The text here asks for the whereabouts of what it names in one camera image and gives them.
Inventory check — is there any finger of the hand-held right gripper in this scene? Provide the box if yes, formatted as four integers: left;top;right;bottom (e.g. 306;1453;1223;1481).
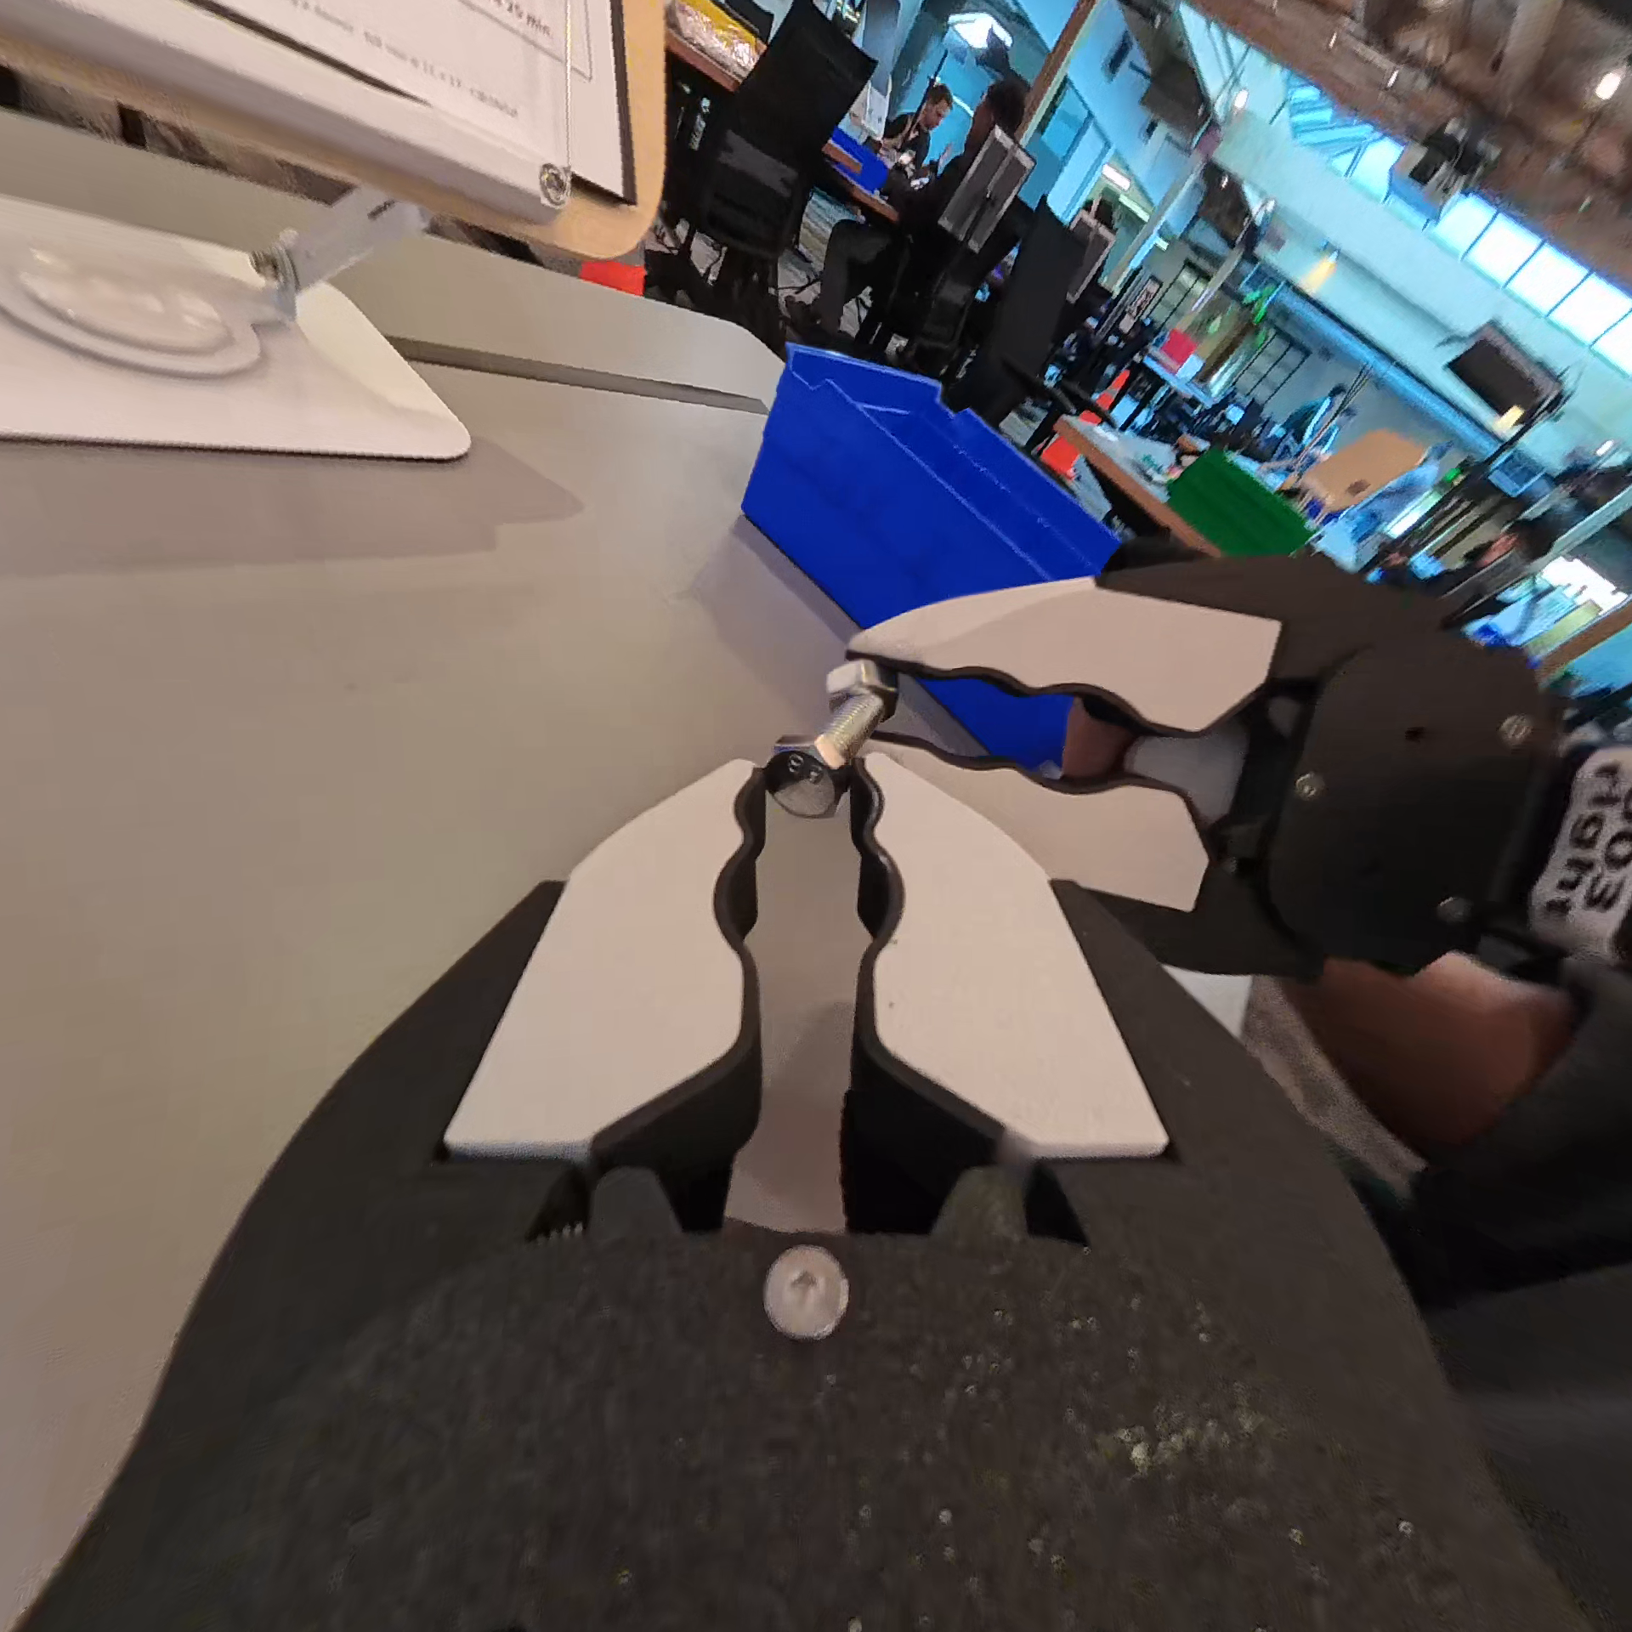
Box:
838;571;1291;771
969;746;1231;919

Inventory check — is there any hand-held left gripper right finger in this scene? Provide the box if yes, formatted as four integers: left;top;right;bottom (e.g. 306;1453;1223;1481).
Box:
821;756;1171;1205

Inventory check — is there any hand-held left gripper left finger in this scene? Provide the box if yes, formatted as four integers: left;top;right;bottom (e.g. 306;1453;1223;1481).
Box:
444;756;811;1205

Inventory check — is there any blue plastic bin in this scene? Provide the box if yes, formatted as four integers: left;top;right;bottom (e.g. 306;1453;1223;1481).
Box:
739;342;1128;771

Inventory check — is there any silver hex nut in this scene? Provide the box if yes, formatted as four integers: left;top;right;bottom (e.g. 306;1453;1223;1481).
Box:
827;661;901;742

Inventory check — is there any silver bolt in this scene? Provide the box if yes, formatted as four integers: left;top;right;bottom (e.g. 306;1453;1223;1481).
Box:
765;694;881;824

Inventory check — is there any grey desk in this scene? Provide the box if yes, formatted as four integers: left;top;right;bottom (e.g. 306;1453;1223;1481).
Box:
0;113;1276;1632

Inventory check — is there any person's right hand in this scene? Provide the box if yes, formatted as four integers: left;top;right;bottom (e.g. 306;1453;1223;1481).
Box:
1270;944;1586;1168

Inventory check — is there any green crate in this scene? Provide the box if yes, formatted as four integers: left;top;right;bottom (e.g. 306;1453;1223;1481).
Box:
1165;449;1318;566

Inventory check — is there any black office chair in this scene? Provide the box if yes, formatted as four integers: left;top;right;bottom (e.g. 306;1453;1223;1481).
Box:
666;0;883;327

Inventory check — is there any person's dark clothing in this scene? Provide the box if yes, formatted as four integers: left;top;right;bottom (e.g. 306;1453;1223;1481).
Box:
1351;1008;1632;1632

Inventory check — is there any white document stand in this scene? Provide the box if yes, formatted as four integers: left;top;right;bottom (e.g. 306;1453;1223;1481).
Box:
0;0;580;466

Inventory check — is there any printed instruction sheet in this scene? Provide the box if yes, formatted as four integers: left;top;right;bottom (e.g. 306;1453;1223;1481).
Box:
217;0;636;204

